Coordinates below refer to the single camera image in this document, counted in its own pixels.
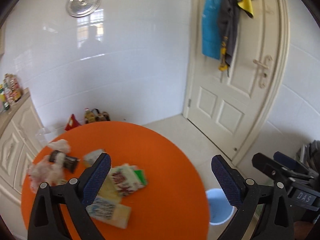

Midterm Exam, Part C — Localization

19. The round silver wall plate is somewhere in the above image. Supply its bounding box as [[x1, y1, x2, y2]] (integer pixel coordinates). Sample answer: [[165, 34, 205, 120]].
[[66, 0, 101, 17]]

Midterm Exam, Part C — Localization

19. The white red plastic bag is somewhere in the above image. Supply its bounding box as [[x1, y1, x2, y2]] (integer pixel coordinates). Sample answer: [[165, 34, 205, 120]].
[[28, 152, 66, 193]]

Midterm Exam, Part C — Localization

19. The red paper bag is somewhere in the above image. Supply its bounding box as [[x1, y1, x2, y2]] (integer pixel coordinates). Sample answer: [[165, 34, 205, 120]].
[[65, 114, 81, 131]]

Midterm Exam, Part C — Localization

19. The silver barcode wrapper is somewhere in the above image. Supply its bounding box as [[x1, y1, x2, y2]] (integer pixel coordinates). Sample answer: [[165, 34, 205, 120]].
[[82, 149, 105, 167]]

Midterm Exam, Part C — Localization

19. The black snack wrapper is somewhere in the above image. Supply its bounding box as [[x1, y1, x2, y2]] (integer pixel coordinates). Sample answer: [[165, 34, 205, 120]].
[[49, 150, 80, 173]]

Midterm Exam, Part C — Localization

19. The condiment bottles group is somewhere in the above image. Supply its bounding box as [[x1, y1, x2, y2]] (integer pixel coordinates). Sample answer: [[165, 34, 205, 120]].
[[1, 73, 23, 111]]

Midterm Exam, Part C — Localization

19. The blue hanging apron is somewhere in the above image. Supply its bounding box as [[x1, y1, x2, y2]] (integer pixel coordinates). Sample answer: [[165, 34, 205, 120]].
[[202, 0, 221, 60]]

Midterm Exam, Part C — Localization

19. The dark grey hanging garment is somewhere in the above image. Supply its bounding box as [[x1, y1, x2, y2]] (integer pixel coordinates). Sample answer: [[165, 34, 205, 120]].
[[217, 0, 240, 72]]

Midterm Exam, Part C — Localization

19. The cream kitchen cabinet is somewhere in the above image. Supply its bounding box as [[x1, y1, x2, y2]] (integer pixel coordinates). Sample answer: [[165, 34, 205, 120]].
[[0, 88, 43, 206]]

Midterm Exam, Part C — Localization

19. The yellow plastic wrapper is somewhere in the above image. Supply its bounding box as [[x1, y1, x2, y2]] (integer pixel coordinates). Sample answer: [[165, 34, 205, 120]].
[[98, 177, 122, 204]]

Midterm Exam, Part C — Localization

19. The white tissue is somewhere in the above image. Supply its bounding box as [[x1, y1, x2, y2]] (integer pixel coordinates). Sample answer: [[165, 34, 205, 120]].
[[47, 139, 71, 154]]

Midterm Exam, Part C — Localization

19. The cream panelled door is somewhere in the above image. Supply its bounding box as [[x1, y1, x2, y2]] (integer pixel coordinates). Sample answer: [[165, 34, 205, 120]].
[[183, 0, 289, 164]]

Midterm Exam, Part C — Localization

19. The light blue trash bin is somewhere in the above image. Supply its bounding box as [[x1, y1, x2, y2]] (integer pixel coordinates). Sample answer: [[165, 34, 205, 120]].
[[206, 188, 235, 225]]

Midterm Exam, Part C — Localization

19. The clear plastic bag on floor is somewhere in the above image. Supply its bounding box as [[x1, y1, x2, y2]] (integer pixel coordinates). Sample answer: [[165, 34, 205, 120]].
[[35, 127, 58, 147]]

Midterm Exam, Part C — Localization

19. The round orange table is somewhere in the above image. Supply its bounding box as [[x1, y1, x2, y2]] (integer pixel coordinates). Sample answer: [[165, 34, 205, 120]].
[[22, 121, 209, 239]]

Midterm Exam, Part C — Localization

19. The white rice bag wrapper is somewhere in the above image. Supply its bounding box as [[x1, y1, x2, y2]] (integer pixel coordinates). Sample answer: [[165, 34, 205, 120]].
[[108, 164, 145, 197]]

